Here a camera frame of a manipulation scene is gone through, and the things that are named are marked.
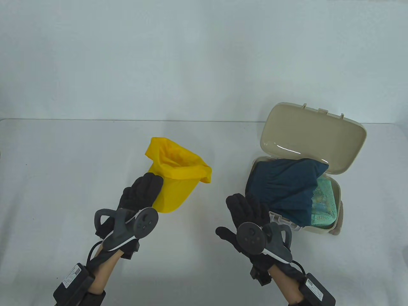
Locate dark teal shorts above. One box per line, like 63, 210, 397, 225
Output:
246, 158, 329, 227

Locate grey hand controller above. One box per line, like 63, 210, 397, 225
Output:
94, 207, 159, 252
237, 222, 293, 263

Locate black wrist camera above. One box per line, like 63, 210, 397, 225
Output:
123, 241, 141, 259
250, 266, 272, 286

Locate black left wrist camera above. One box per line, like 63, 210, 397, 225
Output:
123, 241, 141, 259

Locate black wrist box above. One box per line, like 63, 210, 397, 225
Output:
53, 263, 95, 305
300, 273, 336, 306

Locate green mesh pouch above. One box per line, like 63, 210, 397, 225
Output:
311, 178, 338, 228

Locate person's right forearm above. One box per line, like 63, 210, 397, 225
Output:
269, 265, 305, 303

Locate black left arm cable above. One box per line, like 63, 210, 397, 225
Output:
86, 241, 104, 266

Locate person's right hand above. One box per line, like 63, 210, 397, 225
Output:
216, 193, 307, 278

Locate beige hard-shell suitcase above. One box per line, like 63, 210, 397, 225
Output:
245, 103, 368, 237

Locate yellow cap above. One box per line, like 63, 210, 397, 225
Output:
145, 137, 212, 213

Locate black right wrist box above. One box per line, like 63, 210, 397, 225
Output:
300, 273, 336, 306

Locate grey left hand controller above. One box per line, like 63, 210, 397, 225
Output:
94, 207, 159, 252

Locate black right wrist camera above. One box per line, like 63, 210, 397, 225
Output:
250, 266, 272, 286

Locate black left wrist box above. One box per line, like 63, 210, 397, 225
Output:
53, 263, 95, 305

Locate black left wrist strap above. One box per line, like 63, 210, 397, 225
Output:
84, 290, 106, 306

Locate person's left hand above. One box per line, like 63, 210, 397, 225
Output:
96, 173, 164, 259

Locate grey right hand controller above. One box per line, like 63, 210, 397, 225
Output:
237, 222, 293, 263

